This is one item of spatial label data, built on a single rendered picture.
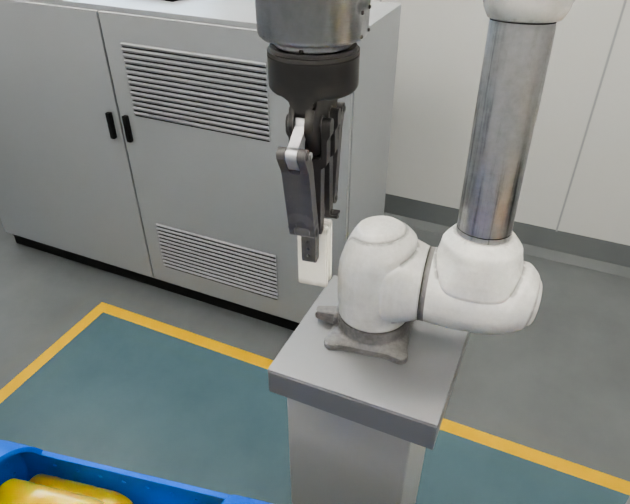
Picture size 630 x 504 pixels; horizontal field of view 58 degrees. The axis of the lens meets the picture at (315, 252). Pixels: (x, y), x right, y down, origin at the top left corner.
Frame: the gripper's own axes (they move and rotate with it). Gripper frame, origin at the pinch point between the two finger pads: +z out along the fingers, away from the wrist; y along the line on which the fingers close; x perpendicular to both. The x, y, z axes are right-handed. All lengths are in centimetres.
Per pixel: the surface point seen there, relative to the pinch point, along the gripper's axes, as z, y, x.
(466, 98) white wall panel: 70, 267, -4
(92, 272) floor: 154, 164, 183
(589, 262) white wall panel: 154, 254, -85
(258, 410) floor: 158, 102, 58
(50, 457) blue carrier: 47, -2, 45
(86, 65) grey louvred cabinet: 35, 157, 149
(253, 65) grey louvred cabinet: 26, 146, 68
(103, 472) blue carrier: 49, -1, 36
